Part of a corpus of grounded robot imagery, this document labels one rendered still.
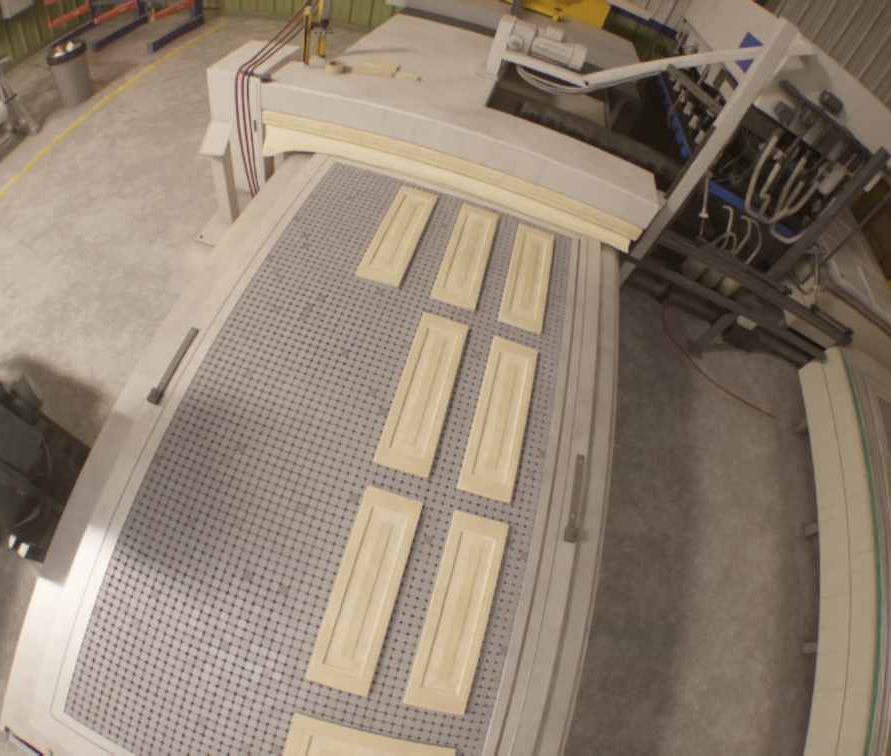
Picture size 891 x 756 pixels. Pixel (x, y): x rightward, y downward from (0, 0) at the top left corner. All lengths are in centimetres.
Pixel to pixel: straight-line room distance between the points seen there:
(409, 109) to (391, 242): 76
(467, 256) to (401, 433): 91
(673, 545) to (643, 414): 90
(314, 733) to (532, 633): 76
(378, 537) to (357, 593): 19
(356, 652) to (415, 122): 228
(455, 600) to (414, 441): 55
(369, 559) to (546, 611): 61
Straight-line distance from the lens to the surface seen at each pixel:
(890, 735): 359
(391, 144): 257
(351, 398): 166
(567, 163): 245
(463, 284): 201
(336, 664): 149
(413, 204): 232
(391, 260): 203
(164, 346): 192
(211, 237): 348
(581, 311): 218
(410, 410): 164
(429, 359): 175
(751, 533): 363
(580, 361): 201
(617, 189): 250
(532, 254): 227
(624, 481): 297
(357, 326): 182
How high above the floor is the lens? 236
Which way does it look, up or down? 59 degrees down
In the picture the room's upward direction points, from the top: 24 degrees clockwise
